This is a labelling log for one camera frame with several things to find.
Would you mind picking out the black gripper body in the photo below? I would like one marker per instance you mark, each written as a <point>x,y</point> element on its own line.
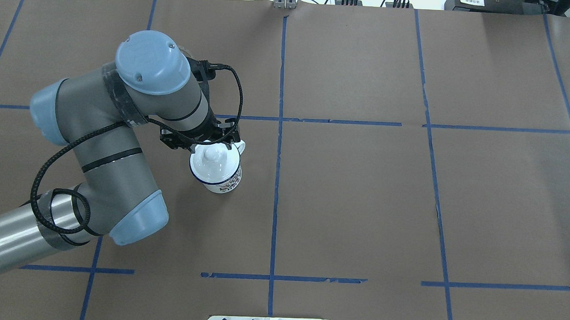
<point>171,139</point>

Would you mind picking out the white mug lid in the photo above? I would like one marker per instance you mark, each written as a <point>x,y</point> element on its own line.
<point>215,164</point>

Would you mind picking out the white enamel mug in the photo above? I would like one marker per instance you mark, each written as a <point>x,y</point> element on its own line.
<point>224,179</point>

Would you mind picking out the brown paper table cover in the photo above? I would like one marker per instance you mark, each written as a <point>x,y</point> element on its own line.
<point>400,165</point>

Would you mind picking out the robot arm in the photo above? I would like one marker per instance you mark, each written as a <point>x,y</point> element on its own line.
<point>100,182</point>

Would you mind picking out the black box with label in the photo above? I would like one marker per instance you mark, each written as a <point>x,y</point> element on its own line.
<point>515,7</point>

